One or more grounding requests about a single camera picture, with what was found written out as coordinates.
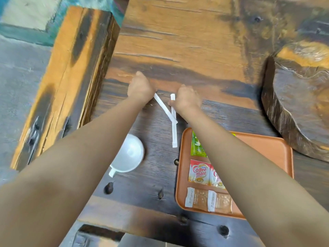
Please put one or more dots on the person's left hand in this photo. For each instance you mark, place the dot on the person's left hand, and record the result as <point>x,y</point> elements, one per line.
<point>141,90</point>

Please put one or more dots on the person's right hand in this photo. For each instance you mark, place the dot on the person's right hand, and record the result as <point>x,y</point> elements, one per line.
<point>186,100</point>

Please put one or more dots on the white paper stick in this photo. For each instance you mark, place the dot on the white paper stick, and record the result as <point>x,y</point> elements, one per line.
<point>174,136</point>
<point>165,109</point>

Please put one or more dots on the white cup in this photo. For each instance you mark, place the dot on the white cup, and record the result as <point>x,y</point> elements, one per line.
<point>129,154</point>

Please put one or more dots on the red white creamer packet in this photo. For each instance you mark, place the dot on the red white creamer packet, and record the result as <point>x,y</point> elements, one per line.
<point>199,172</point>
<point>214,177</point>

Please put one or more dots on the brown sugar packet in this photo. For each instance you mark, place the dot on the brown sugar packet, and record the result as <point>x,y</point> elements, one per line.
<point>221,201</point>
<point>196,199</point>

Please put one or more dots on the orange tray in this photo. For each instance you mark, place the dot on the orange tray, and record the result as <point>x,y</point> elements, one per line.
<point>270,156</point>

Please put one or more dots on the carved wooden tea board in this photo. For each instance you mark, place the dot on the carved wooden tea board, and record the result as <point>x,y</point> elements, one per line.
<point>295,100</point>

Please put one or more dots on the person's left forearm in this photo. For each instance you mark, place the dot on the person's left forearm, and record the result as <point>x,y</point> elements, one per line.
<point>64,177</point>

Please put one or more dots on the person's right forearm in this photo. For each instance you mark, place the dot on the person's right forearm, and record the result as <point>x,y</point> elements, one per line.
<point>257,177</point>

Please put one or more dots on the orange wooden bench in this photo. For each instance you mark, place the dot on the orange wooden bench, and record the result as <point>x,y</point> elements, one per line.
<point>64,87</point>

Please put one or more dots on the beige stone plinth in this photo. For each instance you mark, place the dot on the beige stone plinth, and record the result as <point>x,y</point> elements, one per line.
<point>28,12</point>

